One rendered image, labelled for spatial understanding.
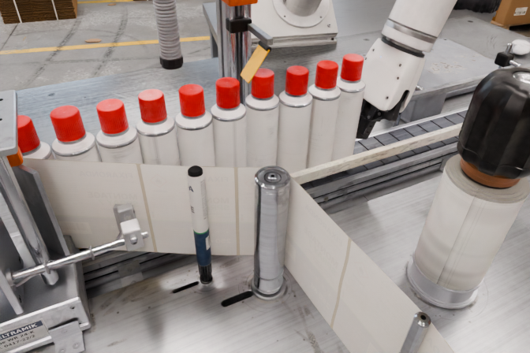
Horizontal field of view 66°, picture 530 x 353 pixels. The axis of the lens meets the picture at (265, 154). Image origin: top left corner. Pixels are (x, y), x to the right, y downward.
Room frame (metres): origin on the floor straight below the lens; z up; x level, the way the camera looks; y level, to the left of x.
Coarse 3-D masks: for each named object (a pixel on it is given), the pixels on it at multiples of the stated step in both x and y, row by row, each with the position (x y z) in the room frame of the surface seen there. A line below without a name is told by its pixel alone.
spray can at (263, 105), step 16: (256, 80) 0.53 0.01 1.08; (272, 80) 0.54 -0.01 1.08; (256, 96) 0.53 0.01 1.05; (272, 96) 0.54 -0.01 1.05; (256, 112) 0.52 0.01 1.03; (272, 112) 0.52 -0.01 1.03; (256, 128) 0.52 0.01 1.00; (272, 128) 0.53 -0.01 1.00; (256, 144) 0.52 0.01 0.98; (272, 144) 0.53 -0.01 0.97; (256, 160) 0.52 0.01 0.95; (272, 160) 0.53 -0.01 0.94
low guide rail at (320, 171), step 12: (432, 132) 0.66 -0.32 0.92; (444, 132) 0.66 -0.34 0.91; (456, 132) 0.68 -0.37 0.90; (396, 144) 0.62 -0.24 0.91; (408, 144) 0.62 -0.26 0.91; (420, 144) 0.64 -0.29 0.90; (360, 156) 0.58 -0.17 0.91; (372, 156) 0.59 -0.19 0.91; (384, 156) 0.60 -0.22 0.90; (312, 168) 0.54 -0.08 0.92; (324, 168) 0.54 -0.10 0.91; (336, 168) 0.55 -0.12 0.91; (348, 168) 0.57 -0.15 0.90; (300, 180) 0.52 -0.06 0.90
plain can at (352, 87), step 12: (348, 60) 0.60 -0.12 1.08; (360, 60) 0.60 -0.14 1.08; (348, 72) 0.59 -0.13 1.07; (360, 72) 0.60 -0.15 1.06; (348, 84) 0.59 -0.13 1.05; (360, 84) 0.59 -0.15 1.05; (348, 96) 0.58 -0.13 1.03; (360, 96) 0.59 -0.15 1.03; (348, 108) 0.58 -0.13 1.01; (360, 108) 0.60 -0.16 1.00; (348, 120) 0.58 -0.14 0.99; (336, 132) 0.59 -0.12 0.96; (348, 132) 0.58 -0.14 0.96; (336, 144) 0.59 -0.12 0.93; (348, 144) 0.58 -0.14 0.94; (336, 156) 0.58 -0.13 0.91; (348, 156) 0.59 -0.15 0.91
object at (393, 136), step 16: (464, 112) 0.80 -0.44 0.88; (400, 128) 0.73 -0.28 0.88; (416, 128) 0.73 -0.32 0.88; (432, 128) 0.73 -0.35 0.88; (368, 144) 0.67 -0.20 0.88; (384, 144) 0.67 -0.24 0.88; (432, 144) 0.67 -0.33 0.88; (448, 144) 0.68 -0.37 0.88; (384, 160) 0.62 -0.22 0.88; (336, 176) 0.56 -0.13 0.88
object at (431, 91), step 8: (528, 64) 0.89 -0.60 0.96; (464, 80) 0.79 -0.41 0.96; (472, 80) 0.80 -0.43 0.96; (480, 80) 0.81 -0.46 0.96; (432, 88) 0.75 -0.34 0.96; (440, 88) 0.75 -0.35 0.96; (448, 88) 0.76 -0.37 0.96; (456, 88) 0.78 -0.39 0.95; (416, 96) 0.73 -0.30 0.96; (424, 96) 0.74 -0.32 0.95
